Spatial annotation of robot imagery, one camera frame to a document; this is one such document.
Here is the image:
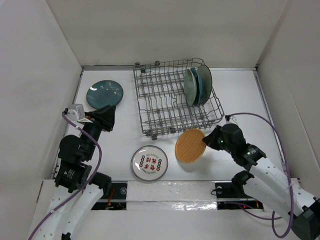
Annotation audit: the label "grey wire dish rack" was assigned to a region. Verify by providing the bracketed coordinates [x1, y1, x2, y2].
[133, 58, 225, 140]

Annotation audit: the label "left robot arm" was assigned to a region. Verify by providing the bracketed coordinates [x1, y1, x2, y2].
[28, 104, 116, 240]

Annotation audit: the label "teal scalloped plate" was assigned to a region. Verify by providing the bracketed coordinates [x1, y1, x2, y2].
[190, 67, 203, 106]

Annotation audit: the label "cream plate tree drawing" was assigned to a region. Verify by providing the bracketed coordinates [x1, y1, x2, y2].
[197, 64, 212, 105]

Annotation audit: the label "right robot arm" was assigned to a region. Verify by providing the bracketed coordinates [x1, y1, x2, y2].
[203, 123, 320, 240]

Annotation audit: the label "light green flower plate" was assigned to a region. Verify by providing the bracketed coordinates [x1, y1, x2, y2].
[183, 69, 197, 106]

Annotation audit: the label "dark teal blossom plate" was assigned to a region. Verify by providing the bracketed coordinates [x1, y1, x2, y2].
[86, 80, 124, 109]

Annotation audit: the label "round woven bamboo tray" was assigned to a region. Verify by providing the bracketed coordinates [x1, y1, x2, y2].
[175, 128, 206, 164]

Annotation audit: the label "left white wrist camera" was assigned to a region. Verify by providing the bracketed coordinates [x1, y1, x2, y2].
[62, 104, 86, 122]

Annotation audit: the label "white plate red characters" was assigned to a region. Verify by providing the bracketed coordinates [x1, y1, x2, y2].
[130, 145, 169, 182]

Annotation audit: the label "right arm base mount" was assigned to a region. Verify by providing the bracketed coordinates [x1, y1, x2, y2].
[210, 181, 264, 210]

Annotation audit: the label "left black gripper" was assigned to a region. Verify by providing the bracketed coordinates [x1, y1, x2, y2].
[80, 103, 116, 159]

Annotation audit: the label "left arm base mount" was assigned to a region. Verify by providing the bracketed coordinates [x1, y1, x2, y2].
[91, 181, 128, 211]

